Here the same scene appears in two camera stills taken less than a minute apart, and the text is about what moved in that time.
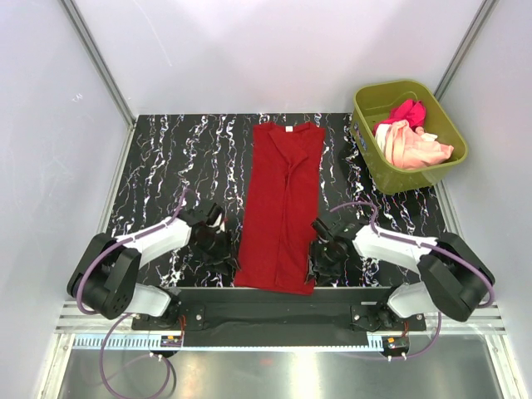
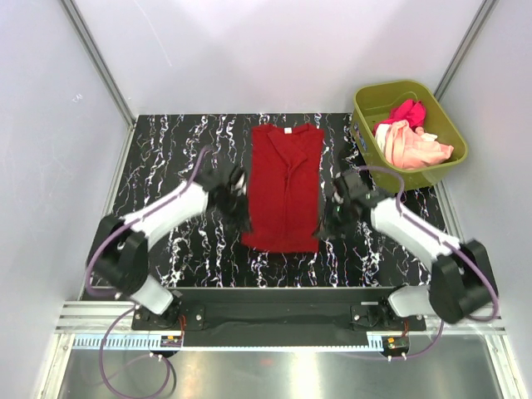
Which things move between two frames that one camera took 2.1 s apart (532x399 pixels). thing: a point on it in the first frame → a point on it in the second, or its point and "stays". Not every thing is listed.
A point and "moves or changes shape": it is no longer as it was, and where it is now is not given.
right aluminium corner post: [483, 15] stays
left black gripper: [226, 254] → [241, 221]
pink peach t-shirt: [407, 149] stays
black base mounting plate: [281, 309] stays
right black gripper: [329, 274] → [327, 229]
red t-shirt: [280, 209] moves or changes shape
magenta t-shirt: [413, 112] stays
